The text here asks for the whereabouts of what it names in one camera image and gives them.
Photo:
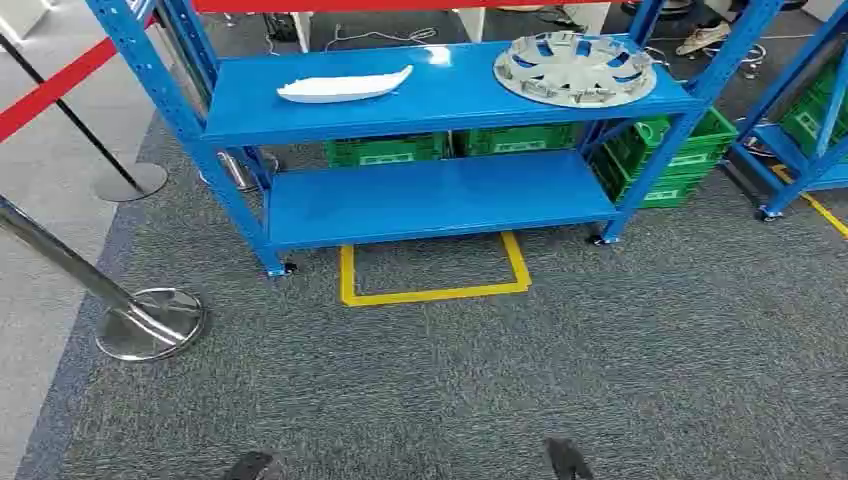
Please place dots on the blue metal shelving rack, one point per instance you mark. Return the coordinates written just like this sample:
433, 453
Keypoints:
430, 192
805, 173

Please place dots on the yellow floor tape square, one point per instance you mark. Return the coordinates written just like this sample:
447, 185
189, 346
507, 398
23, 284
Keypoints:
430, 293

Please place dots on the green plastic crate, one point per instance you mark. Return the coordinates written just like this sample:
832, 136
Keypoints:
520, 140
387, 151
702, 142
805, 119
662, 192

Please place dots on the white plastic car part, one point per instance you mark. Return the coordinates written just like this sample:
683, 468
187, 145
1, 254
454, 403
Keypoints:
344, 87

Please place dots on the white table leg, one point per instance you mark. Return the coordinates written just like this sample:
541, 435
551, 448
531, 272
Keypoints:
303, 30
472, 23

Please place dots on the silver wheel hubcap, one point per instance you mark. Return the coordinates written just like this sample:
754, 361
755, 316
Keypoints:
575, 71

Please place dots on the red barrier belt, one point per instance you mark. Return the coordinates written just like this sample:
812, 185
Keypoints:
60, 83
397, 5

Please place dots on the black robot right leg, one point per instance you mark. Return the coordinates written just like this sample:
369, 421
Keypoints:
568, 460

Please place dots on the person's shoe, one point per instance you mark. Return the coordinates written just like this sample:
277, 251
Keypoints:
702, 38

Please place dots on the chrome stanchion post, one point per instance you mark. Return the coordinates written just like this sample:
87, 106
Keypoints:
235, 171
149, 328

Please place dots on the black stanchion post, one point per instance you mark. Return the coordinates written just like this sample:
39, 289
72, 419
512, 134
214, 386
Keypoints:
129, 184

